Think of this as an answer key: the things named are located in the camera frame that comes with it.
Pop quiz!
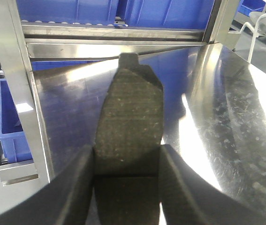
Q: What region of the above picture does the blue bin beside rack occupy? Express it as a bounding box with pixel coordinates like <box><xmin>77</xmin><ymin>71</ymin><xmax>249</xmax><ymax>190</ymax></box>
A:
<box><xmin>0</xmin><ymin>79</ymin><xmax>32</xmax><ymax>163</ymax></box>

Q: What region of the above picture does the right blue plastic crate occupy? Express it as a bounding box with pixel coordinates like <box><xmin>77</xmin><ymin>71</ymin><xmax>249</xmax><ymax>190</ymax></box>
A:
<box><xmin>116</xmin><ymin>0</ymin><xmax>214</xmax><ymax>30</ymax></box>

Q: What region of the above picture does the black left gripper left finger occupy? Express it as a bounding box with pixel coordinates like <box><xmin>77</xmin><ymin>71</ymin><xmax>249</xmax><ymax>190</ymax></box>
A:
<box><xmin>0</xmin><ymin>146</ymin><xmax>94</xmax><ymax>225</ymax></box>

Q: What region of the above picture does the blue plastic crate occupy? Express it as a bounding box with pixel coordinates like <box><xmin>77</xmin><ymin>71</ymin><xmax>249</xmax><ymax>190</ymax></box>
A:
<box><xmin>116</xmin><ymin>0</ymin><xmax>214</xmax><ymax>30</ymax></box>
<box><xmin>16</xmin><ymin>0</ymin><xmax>119</xmax><ymax>25</ymax></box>

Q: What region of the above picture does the left blue plastic crate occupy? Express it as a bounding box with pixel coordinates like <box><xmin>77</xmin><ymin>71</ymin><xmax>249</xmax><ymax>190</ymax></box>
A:
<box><xmin>16</xmin><ymin>0</ymin><xmax>119</xmax><ymax>25</ymax></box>

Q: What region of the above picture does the stainless steel roller rack frame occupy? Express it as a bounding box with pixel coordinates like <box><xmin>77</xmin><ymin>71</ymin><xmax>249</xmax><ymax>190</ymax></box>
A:
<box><xmin>0</xmin><ymin>0</ymin><xmax>239</xmax><ymax>185</ymax></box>

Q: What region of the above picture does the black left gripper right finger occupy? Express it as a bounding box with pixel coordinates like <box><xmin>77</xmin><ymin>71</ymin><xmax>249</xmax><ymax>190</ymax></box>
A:
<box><xmin>159</xmin><ymin>144</ymin><xmax>266</xmax><ymax>225</ymax></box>

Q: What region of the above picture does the brake pad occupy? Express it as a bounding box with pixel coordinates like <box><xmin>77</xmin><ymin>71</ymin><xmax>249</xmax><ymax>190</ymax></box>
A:
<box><xmin>94</xmin><ymin>53</ymin><xmax>164</xmax><ymax>225</ymax></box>

